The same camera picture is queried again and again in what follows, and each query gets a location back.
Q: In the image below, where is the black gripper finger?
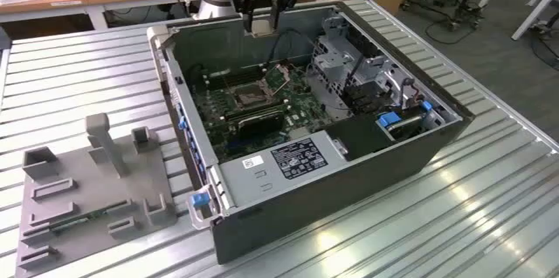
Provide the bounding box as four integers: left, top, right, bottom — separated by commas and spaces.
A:
267, 0, 303, 34
230, 0, 263, 35

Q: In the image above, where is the CPU with silver top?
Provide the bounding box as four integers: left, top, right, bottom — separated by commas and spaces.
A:
252, 20, 278, 37

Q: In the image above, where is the CPU socket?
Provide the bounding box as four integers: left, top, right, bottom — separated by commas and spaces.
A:
231, 84, 275, 109

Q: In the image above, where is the silver metal drive cage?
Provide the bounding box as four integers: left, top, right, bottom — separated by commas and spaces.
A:
304, 12, 396, 118

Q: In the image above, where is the green motherboard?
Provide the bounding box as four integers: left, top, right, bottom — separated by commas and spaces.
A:
187, 58, 351, 164

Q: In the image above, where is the black graphics card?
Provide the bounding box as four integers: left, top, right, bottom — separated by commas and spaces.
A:
235, 110, 286, 141

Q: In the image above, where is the hard disk in blue carrier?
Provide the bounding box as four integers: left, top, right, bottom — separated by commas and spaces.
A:
374, 111, 428, 143

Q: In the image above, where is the black plastic shroud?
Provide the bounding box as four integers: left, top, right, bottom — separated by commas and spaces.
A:
326, 116, 396, 162

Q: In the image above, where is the silver power supply unit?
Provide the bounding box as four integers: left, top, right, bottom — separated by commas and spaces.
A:
216, 129, 351, 209

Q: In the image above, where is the blue case latch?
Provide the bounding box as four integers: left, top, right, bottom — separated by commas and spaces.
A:
189, 193, 211, 209

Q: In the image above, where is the dark grey PC case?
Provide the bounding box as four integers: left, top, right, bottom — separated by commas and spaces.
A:
145, 0, 476, 265

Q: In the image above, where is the grey parts rack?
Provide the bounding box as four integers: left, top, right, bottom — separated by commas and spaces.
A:
15, 113, 180, 277

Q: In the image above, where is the green RAM stick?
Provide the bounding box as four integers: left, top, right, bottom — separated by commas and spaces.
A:
48, 207, 113, 234

